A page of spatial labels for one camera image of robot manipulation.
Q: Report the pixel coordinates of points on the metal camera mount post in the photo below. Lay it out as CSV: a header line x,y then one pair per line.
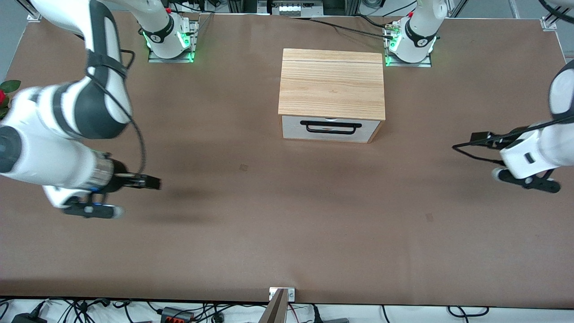
x,y
279,305

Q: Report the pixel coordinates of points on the black orange power adapter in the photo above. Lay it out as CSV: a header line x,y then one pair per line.
x,y
177,315

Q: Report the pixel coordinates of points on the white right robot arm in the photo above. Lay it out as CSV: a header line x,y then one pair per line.
x,y
67,112

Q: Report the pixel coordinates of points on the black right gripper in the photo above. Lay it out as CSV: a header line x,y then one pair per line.
x,y
120,176

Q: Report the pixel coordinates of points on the white power strip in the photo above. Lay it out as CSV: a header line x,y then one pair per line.
x,y
289,8

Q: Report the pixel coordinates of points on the metal table corner bracket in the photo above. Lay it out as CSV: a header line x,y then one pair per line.
x,y
549,22
34,17

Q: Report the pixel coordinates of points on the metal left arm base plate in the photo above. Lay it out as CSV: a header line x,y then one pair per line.
x,y
426,64

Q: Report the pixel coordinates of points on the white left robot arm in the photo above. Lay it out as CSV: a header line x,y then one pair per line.
x,y
560,134

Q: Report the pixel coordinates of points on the white-fronted wooden drawer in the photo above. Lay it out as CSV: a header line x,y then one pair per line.
x,y
329,129

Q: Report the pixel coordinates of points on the light wooden drawer cabinet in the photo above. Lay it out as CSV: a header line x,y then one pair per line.
x,y
332,83

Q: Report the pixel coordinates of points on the red rose with leaves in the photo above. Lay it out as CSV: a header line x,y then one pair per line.
x,y
8,87

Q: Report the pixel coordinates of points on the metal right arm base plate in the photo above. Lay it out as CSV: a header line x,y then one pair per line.
x,y
172,59

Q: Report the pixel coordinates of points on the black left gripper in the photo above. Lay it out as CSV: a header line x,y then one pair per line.
x,y
498,140

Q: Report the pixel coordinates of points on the black power brick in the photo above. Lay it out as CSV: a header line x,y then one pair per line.
x,y
27,319

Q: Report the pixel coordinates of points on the grey power brick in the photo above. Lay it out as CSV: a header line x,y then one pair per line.
x,y
336,320

